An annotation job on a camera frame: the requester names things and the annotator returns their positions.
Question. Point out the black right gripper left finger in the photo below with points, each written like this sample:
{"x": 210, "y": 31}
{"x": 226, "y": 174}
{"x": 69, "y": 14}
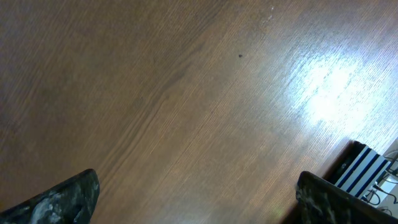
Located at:
{"x": 71, "y": 201}

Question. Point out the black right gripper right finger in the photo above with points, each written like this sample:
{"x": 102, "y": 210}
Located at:
{"x": 321, "y": 202}

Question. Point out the blue white striped object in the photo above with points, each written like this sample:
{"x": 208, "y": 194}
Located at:
{"x": 357, "y": 169}

